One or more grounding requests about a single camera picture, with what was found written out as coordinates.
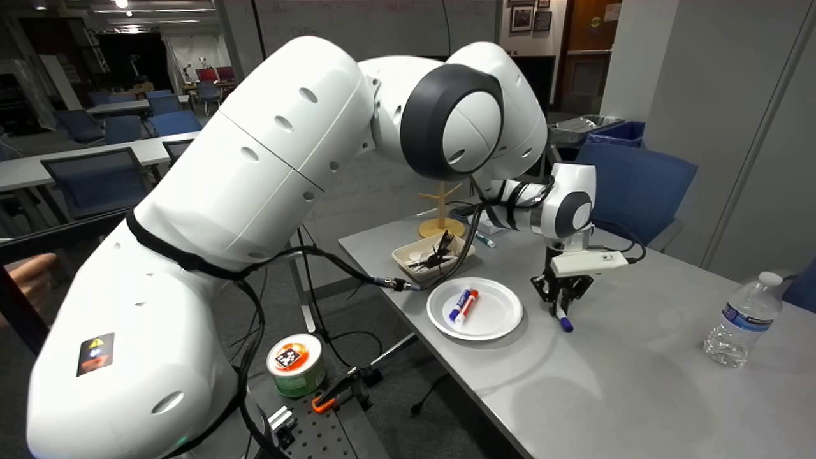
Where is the blue bin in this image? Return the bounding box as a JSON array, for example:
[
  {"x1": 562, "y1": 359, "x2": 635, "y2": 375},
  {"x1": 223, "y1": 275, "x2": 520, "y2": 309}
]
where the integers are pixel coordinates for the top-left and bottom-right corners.
[{"x1": 589, "y1": 119, "x2": 648, "y2": 147}]

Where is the large blue chair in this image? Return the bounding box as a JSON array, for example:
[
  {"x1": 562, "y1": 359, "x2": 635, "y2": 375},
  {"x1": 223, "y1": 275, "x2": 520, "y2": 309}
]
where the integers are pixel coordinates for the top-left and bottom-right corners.
[{"x1": 574, "y1": 138, "x2": 699, "y2": 250}]

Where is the white long table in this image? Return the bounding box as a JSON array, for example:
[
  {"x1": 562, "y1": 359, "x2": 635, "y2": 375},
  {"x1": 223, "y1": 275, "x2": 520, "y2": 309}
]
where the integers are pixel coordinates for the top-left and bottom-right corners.
[{"x1": 0, "y1": 129, "x2": 201, "y2": 197}]

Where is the beige cutlery tray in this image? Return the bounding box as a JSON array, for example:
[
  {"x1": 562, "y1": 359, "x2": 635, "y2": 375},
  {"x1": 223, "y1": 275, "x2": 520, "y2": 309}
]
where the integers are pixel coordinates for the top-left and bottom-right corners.
[{"x1": 389, "y1": 235, "x2": 473, "y2": 287}]

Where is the black tripod orange handle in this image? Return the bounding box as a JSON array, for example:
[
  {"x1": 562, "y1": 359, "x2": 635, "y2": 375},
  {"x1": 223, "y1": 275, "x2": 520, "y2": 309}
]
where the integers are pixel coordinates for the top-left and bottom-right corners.
[{"x1": 305, "y1": 364, "x2": 385, "y2": 417}]

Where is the black plastic fork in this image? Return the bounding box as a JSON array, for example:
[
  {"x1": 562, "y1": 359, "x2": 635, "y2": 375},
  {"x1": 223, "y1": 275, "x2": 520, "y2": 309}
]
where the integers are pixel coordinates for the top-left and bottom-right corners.
[{"x1": 404, "y1": 229, "x2": 462, "y2": 271}]

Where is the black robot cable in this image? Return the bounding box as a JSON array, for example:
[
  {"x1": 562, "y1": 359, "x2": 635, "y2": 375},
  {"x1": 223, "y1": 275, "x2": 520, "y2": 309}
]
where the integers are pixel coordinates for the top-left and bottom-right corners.
[{"x1": 124, "y1": 212, "x2": 422, "y2": 459}]

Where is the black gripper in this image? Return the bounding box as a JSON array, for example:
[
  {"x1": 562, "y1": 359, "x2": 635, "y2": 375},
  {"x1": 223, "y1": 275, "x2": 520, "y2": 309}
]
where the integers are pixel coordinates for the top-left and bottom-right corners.
[{"x1": 530, "y1": 268, "x2": 595, "y2": 318}]

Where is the wooden tree stand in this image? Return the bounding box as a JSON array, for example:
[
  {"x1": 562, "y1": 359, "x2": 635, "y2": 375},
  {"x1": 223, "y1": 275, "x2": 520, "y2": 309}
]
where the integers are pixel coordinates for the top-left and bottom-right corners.
[{"x1": 412, "y1": 178, "x2": 472, "y2": 244}]

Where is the green white round tub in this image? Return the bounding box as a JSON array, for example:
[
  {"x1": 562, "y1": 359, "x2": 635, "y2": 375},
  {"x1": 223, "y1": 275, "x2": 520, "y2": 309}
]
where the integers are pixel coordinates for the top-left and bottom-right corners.
[{"x1": 265, "y1": 332, "x2": 328, "y2": 403}]

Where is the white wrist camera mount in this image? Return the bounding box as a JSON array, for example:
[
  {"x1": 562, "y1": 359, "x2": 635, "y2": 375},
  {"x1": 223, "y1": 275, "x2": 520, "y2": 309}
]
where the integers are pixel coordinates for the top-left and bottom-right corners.
[{"x1": 546, "y1": 248, "x2": 632, "y2": 281}]

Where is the person hand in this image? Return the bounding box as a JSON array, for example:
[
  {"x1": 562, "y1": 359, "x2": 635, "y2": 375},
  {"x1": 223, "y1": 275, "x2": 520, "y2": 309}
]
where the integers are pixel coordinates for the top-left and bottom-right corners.
[{"x1": 3, "y1": 250, "x2": 64, "y2": 300}]

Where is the dark blue office chair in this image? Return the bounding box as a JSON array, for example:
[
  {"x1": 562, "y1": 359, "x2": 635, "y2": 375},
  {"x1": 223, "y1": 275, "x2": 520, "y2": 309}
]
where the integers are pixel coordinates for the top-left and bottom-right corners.
[{"x1": 37, "y1": 144, "x2": 142, "y2": 220}]

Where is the white marker blue cap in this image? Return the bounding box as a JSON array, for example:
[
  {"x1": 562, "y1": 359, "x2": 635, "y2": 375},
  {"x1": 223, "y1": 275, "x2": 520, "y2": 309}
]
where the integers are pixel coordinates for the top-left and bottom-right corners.
[{"x1": 551, "y1": 304, "x2": 575, "y2": 336}]

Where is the clear plastic water bottle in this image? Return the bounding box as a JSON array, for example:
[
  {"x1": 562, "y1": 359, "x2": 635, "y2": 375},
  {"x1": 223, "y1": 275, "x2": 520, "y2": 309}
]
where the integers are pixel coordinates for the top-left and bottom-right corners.
[{"x1": 701, "y1": 268, "x2": 784, "y2": 370}]

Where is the short blue marker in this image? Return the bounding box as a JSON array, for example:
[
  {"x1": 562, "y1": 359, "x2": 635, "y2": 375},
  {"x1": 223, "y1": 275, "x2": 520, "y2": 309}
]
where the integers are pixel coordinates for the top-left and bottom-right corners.
[{"x1": 445, "y1": 290, "x2": 473, "y2": 327}]

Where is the white round plate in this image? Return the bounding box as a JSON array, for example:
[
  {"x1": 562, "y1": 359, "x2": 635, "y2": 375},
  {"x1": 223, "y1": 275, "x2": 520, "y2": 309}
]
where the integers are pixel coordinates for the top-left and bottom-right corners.
[{"x1": 422, "y1": 275, "x2": 524, "y2": 345}]

